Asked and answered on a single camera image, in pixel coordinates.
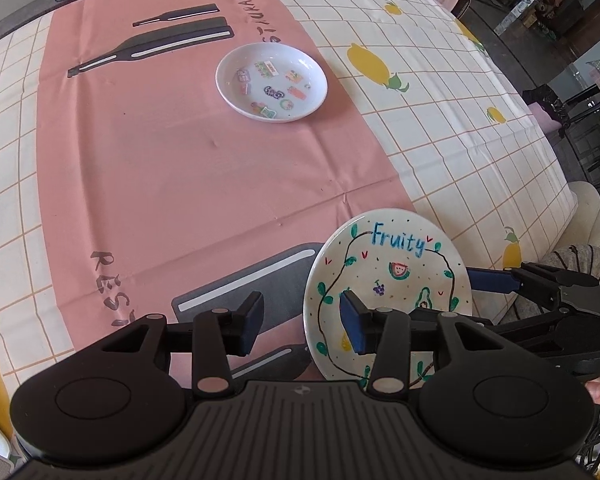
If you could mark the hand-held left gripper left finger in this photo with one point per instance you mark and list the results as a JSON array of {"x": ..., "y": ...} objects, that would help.
[{"x": 252, "y": 317}]

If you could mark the pink table runner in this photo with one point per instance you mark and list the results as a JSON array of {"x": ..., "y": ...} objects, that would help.
[{"x": 180, "y": 160}]

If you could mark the striped grey clothing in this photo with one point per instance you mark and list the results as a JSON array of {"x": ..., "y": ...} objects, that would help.
[{"x": 580, "y": 260}]

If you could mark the white cushioned chair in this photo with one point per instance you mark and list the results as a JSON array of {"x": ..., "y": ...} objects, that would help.
[{"x": 590, "y": 215}]

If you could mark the lemon check tablecloth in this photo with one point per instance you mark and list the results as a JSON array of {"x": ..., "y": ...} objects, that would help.
[{"x": 455, "y": 160}]

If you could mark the small white sticker plate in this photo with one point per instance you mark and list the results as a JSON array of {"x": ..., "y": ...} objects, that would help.
[{"x": 305, "y": 70}]

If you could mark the black metal rack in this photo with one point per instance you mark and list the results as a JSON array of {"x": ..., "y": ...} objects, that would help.
[{"x": 542, "y": 100}]

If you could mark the dark cluttered shelf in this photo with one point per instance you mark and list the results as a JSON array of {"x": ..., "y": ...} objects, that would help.
[{"x": 555, "y": 10}]

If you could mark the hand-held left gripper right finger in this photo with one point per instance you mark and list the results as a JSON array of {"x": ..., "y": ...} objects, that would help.
[{"x": 352, "y": 325}]

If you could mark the fruit pattern white plate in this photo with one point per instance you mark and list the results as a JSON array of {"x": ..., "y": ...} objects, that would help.
[{"x": 380, "y": 260}]

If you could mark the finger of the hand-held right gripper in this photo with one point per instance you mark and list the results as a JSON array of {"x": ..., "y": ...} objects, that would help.
[
  {"x": 520, "y": 330},
  {"x": 490, "y": 280}
]

